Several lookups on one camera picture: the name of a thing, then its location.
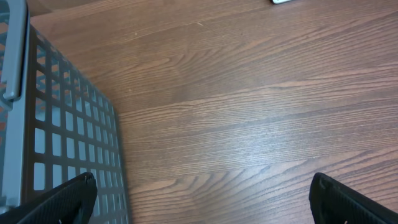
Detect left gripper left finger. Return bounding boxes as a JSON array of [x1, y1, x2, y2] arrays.
[[1, 172, 98, 224]]

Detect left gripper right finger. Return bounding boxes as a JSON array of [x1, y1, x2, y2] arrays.
[[309, 172, 397, 224]]

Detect grey plastic mesh basket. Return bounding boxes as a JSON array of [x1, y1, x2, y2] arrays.
[[1, 0, 132, 223]]

